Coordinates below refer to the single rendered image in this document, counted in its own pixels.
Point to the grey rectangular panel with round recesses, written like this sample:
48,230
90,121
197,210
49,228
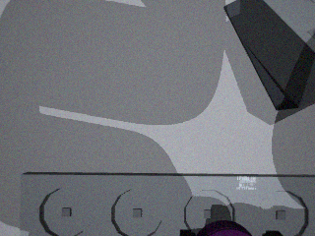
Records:
160,204

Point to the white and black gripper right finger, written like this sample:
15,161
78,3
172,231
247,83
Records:
272,233

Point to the grey key housing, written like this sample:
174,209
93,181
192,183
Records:
281,34

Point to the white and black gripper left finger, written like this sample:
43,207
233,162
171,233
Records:
186,233

